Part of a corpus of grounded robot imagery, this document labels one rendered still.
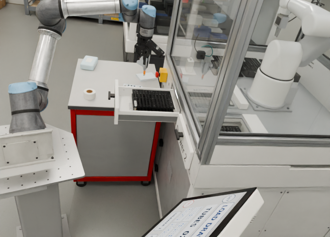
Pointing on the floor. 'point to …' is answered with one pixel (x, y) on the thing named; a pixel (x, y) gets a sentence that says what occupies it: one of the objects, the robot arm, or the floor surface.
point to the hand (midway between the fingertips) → (146, 68)
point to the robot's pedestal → (41, 200)
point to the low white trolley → (97, 107)
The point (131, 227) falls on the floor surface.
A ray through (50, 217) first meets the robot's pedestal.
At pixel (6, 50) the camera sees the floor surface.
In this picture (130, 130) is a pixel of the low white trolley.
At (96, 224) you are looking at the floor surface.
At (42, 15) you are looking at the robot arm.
